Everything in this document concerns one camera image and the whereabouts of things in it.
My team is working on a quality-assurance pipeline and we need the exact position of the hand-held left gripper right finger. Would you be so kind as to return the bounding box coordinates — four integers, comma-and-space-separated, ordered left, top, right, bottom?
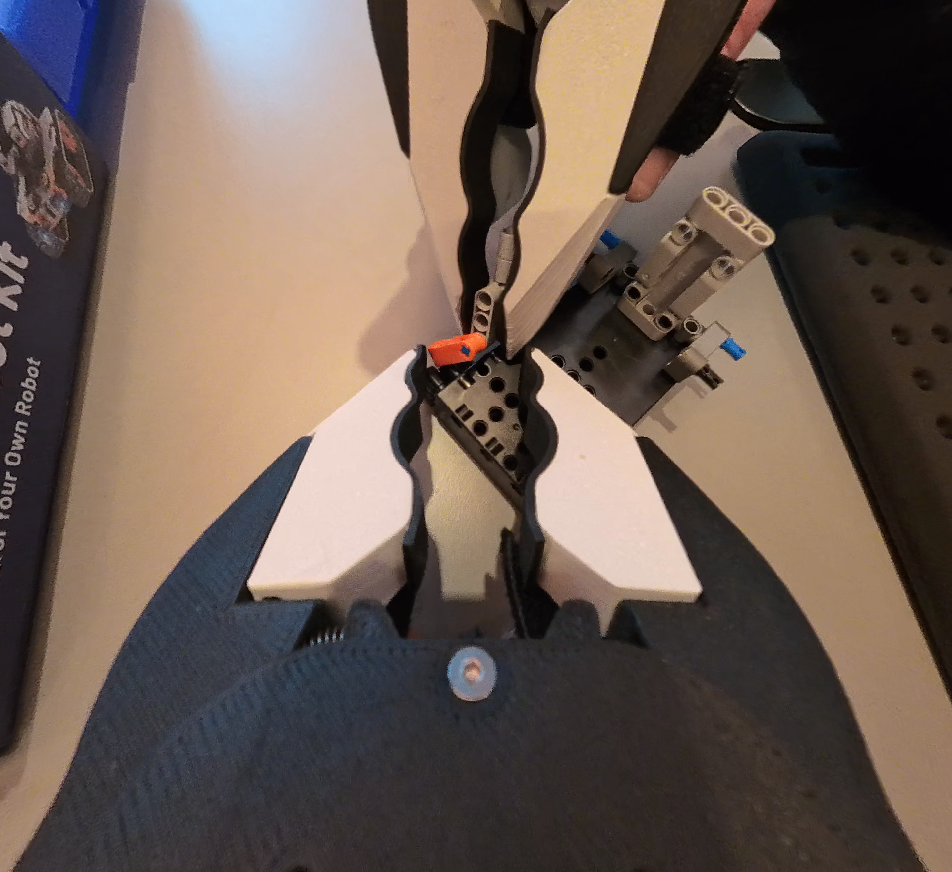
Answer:
519, 346, 705, 629

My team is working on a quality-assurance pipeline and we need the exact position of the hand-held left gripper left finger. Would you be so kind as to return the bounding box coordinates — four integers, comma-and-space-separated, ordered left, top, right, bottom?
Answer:
247, 348, 434, 618

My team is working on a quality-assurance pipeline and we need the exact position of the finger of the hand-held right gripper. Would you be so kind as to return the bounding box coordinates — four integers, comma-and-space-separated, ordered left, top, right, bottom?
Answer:
406, 0, 535, 330
504, 0, 679, 361

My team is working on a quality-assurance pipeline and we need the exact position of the black motor cable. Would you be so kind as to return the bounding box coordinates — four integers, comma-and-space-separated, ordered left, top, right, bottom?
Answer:
497, 528, 545, 640

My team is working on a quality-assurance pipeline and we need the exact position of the black perforated motor block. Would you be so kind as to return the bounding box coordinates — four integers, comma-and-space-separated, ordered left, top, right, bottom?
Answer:
426, 351, 541, 510

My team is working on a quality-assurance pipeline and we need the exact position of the orange connector piece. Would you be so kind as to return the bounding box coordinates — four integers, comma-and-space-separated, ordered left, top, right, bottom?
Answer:
426, 335, 488, 369

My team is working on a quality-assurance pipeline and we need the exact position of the grey building block assembly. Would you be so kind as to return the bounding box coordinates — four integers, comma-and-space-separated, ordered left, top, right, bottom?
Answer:
534, 186, 779, 436

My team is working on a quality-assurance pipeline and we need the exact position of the grey perforated beam piece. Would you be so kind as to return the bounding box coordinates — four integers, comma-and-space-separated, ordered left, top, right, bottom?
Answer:
472, 124, 540, 335

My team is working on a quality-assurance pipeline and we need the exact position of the dark cloth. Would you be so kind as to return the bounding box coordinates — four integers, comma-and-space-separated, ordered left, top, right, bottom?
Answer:
750, 0, 952, 138

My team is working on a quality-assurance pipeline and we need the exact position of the black perforated mat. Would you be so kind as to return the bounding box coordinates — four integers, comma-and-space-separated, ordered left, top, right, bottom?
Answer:
735, 130, 952, 668

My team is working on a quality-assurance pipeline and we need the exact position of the dark blue robot kit box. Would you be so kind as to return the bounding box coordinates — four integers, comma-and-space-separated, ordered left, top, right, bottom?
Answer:
0, 32, 114, 756

